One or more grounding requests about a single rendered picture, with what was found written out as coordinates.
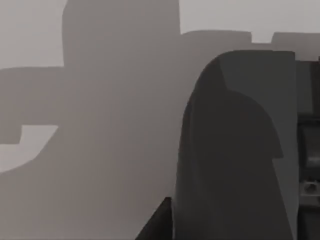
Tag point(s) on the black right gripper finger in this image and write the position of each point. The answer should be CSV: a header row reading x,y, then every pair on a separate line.
x,y
161,223

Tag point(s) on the large dark grey rounded block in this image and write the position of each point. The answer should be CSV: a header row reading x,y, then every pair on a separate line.
x,y
232,150

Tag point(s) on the dark grey machine part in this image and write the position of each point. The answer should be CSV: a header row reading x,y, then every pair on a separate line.
x,y
309,155

